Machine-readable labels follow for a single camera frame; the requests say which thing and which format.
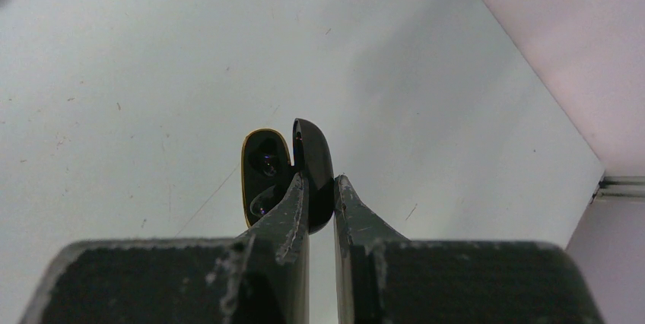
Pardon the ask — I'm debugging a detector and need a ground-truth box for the black earbud charging case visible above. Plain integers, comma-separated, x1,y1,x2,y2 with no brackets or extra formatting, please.
241,118,334,233

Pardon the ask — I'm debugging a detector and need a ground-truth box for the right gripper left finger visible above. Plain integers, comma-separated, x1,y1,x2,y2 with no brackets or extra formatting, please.
21,173,309,323

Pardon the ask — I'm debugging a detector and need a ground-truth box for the right corner aluminium post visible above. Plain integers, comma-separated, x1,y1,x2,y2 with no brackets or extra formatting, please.
593,176,644,202

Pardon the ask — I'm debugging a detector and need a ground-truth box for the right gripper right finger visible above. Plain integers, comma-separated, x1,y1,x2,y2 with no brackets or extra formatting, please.
334,175,602,323

